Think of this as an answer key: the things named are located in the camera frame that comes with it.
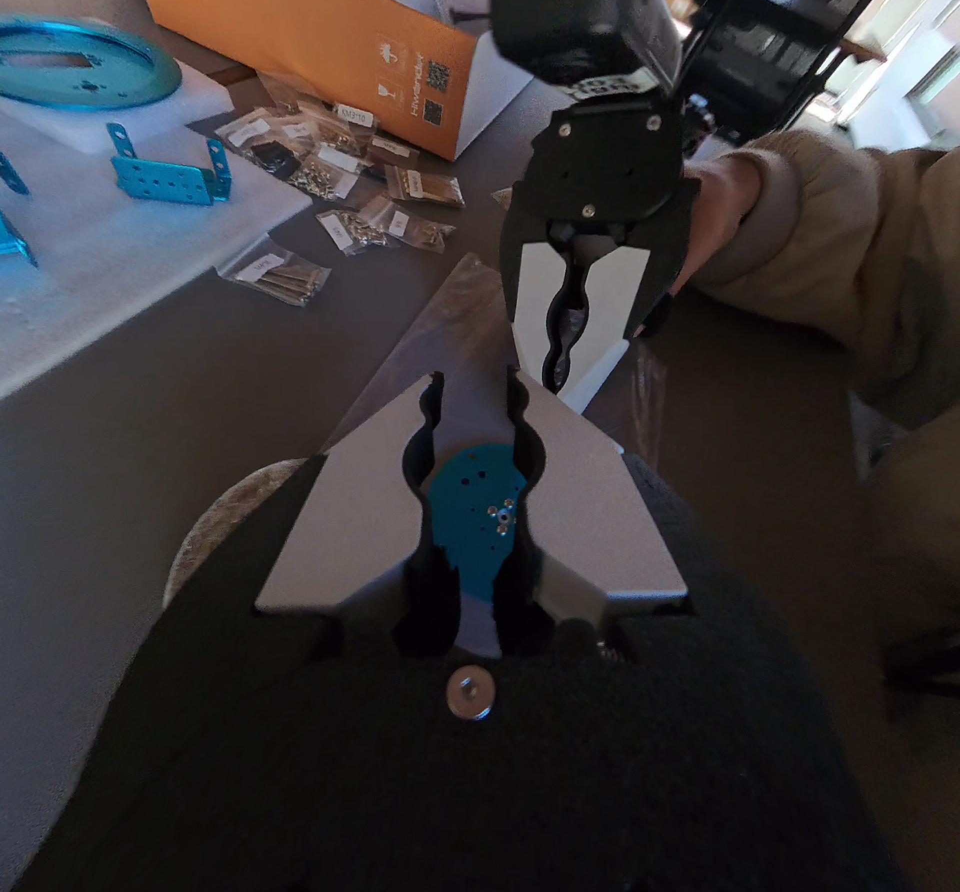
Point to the small blue U bracket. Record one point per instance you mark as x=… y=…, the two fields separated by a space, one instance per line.
x=161 y=183

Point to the thick white foam block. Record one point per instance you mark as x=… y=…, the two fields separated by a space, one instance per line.
x=195 y=93

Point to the black chair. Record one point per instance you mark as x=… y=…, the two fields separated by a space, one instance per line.
x=787 y=21

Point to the white foam sheet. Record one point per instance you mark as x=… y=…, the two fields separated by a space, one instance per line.
x=112 y=269

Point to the group of blue metal brackets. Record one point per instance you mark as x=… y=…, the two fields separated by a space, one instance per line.
x=13 y=243

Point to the person's right hand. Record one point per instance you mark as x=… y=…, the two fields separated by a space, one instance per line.
x=724 y=201

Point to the large clear plastic bag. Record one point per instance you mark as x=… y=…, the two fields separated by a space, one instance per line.
x=465 y=314

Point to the blue round metal disc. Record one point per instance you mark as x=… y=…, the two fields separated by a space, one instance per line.
x=469 y=517

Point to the person's right forearm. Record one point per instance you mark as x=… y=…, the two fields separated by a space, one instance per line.
x=840 y=246

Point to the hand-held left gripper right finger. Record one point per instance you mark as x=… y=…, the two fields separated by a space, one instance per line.
x=600 y=524

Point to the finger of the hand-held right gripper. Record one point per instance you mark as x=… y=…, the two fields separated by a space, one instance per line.
x=534 y=299
x=611 y=299

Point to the small bag of silver screws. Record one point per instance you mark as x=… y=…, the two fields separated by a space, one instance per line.
x=504 y=196

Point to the orange cardboard box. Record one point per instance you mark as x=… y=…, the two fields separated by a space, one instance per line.
x=300 y=29

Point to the pile of small screw bags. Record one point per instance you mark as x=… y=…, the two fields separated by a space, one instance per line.
x=330 y=171

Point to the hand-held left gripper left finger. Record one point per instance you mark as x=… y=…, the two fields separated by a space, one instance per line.
x=352 y=524

